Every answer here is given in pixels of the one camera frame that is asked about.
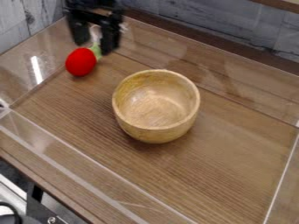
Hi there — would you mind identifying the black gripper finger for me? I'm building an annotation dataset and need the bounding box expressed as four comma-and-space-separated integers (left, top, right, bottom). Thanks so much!
100, 19, 121, 55
68, 17, 91, 46

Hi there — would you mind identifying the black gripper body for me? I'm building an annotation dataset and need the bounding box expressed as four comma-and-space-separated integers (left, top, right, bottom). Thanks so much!
65, 0, 124, 23

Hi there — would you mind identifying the red plush fruit green leaf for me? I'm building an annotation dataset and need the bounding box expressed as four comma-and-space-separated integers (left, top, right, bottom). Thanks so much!
65, 42, 103, 77

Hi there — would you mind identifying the light wooden bowl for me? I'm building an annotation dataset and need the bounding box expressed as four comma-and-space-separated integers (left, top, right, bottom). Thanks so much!
112, 69, 201, 144

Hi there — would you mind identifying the clear acrylic tray wall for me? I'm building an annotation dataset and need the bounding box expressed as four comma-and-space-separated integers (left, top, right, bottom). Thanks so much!
0, 19, 299, 224

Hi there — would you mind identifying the black metal table frame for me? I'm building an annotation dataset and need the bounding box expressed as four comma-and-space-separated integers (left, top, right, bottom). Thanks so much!
25, 183, 69, 224

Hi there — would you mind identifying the black cable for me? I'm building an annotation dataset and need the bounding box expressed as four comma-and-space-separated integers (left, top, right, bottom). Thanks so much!
0, 200, 24, 224

